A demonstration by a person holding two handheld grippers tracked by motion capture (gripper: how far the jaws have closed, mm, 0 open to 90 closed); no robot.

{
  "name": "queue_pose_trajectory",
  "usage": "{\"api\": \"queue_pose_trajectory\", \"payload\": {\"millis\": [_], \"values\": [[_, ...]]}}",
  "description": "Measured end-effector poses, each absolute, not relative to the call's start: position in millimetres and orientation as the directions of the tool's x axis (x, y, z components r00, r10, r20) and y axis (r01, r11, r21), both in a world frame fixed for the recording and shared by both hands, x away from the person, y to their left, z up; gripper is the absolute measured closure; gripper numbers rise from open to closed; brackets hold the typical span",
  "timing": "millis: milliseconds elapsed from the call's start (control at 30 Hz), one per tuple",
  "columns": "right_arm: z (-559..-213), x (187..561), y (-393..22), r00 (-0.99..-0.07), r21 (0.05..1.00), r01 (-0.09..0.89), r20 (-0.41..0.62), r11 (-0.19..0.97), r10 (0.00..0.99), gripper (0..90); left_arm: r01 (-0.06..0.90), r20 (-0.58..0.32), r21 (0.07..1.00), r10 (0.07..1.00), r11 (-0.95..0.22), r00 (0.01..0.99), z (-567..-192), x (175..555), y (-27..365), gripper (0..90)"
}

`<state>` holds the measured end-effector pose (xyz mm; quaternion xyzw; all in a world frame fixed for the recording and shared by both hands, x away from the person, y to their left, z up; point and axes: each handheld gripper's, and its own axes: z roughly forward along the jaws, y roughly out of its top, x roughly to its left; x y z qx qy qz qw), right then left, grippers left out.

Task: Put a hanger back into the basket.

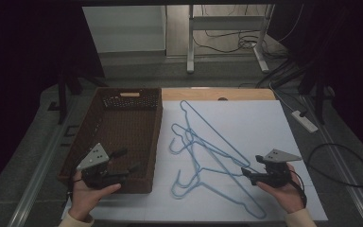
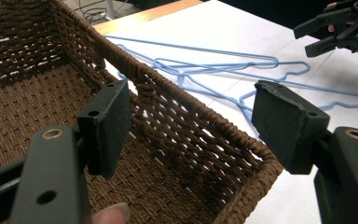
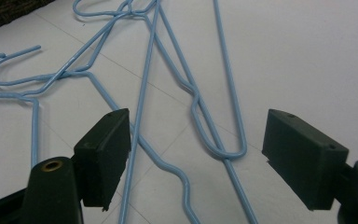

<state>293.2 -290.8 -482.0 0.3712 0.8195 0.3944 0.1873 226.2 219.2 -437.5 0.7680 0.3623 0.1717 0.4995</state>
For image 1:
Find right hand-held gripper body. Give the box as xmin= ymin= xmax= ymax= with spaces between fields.
xmin=254 ymin=148 xmax=303 ymax=189

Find white power strip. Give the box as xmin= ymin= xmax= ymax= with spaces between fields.
xmin=291 ymin=110 xmax=320 ymax=134

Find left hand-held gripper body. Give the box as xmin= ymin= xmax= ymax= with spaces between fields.
xmin=76 ymin=143 xmax=130 ymax=190

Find black metal stand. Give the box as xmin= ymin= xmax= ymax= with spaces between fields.
xmin=56 ymin=65 xmax=109 ymax=126
xmin=298 ymin=61 xmax=336 ymax=126

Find blue wire hanger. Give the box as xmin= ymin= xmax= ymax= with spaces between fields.
xmin=169 ymin=99 xmax=251 ymax=168
xmin=175 ymin=126 xmax=268 ymax=220
xmin=169 ymin=123 xmax=253 ymax=201

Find person's left hand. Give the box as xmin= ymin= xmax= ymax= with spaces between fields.
xmin=68 ymin=171 xmax=123 ymax=222

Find thin black floor cables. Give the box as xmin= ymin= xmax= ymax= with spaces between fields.
xmin=191 ymin=4 xmax=305 ymax=55

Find aluminium rail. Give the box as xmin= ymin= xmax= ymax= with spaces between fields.
xmin=8 ymin=103 xmax=77 ymax=227
xmin=302 ymin=94 xmax=363 ymax=227

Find black wrist strap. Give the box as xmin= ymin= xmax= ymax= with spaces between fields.
xmin=287 ymin=169 xmax=308 ymax=209

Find thick black floor cables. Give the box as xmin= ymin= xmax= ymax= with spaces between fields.
xmin=255 ymin=58 xmax=307 ymax=90

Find person's right hand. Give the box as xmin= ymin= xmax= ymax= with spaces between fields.
xmin=256 ymin=162 xmax=307 ymax=215

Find black looped cable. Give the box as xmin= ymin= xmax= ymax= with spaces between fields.
xmin=305 ymin=143 xmax=363 ymax=189

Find white desk frame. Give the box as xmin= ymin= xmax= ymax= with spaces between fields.
xmin=186 ymin=4 xmax=275 ymax=75

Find brown woven basket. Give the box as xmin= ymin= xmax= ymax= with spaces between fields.
xmin=58 ymin=87 xmax=164 ymax=195

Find white power strip cable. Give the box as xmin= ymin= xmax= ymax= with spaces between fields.
xmin=268 ymin=82 xmax=301 ymax=115

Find white cabinet panel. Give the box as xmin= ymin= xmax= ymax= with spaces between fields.
xmin=82 ymin=5 xmax=167 ymax=54

